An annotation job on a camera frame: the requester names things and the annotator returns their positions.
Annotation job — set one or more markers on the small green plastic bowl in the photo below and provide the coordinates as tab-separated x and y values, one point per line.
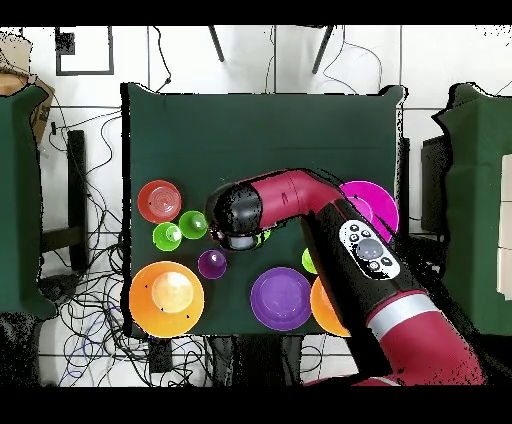
263	236

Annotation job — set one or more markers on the purple plastic bowl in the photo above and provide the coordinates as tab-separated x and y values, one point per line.
280	298

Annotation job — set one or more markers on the large orange plastic bowl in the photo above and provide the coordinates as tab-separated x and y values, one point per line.
168	322
324	308

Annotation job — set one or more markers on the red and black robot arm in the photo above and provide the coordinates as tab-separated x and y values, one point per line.
288	196

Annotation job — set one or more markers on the green plastic cup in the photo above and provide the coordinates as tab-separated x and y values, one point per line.
193	224
308	262
163	240

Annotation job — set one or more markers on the purple plastic cup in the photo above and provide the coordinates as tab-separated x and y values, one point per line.
212	267

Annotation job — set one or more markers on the small red plastic bowl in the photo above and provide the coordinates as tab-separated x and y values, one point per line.
159	201

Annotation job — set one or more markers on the dark green table cloth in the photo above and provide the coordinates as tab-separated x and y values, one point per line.
260	132

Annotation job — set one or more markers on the black floor power box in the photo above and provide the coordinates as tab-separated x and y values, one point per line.
160	356

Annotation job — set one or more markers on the black stand bar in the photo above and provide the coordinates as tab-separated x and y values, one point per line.
78	180
404	172

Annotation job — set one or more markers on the large pink plastic bowl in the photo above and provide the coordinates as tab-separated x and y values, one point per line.
380	204

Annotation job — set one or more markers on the black tripod leg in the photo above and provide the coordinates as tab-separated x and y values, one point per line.
323	50
216	44

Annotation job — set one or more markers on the green side table cloth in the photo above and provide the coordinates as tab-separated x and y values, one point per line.
476	200
20	200

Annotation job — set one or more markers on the brown cardboard box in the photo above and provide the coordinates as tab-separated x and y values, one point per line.
42	116

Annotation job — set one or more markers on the black equipment box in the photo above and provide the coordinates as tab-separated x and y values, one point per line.
434	180

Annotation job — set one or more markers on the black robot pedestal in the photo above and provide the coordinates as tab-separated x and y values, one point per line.
222	360

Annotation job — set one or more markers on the black square floor frame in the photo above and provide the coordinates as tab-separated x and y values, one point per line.
84	72

